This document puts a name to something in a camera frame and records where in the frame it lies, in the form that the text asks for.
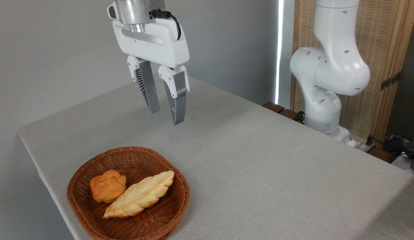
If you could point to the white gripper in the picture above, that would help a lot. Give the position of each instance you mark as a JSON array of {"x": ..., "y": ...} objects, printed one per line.
[{"x": 160, "y": 46}]

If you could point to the long braided bread loaf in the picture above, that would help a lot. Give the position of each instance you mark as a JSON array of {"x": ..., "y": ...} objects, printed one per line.
[{"x": 140, "y": 195}]

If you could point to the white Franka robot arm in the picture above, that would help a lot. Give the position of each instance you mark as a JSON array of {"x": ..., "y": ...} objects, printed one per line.
[{"x": 330, "y": 66}]

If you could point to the round orange bread roll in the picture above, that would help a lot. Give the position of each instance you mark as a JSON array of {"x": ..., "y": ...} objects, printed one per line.
[{"x": 106, "y": 186}]

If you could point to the brown wicker basket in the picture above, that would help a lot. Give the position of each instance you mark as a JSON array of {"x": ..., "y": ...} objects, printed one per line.
[{"x": 136, "y": 160}]

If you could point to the silver metal wrist flange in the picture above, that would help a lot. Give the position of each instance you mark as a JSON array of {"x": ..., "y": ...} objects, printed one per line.
[{"x": 133, "y": 11}]

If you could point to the dark brown wooden block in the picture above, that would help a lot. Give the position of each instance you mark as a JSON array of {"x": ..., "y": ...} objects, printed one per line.
[
  {"x": 273, "y": 107},
  {"x": 288, "y": 114}
]

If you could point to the white power strip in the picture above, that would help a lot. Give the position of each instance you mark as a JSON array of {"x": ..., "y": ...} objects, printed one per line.
[{"x": 363, "y": 146}]

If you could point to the metal hinge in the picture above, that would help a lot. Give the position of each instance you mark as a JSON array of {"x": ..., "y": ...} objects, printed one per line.
[{"x": 390, "y": 81}]

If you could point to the wooden rattan screen panel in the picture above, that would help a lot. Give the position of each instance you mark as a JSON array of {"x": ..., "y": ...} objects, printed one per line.
[{"x": 383, "y": 33}]

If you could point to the dark grey bag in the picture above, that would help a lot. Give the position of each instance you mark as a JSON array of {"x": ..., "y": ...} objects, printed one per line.
[{"x": 410, "y": 150}]

